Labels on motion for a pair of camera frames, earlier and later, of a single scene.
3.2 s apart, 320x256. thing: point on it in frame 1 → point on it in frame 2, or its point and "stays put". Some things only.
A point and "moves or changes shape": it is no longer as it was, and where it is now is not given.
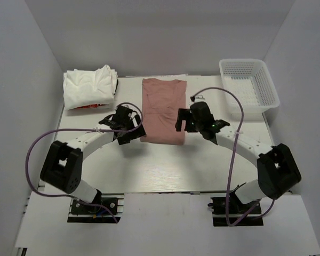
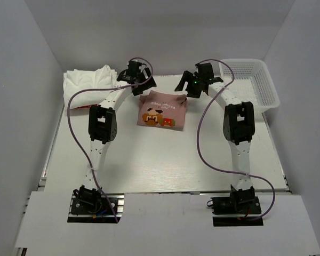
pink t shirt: (162, 100) moves or changes shape
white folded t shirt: (88, 87) stays put
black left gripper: (136, 133) → (138, 90)
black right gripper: (183, 114) → (188, 76)
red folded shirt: (94, 105) stays put
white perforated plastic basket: (250, 79) stays put
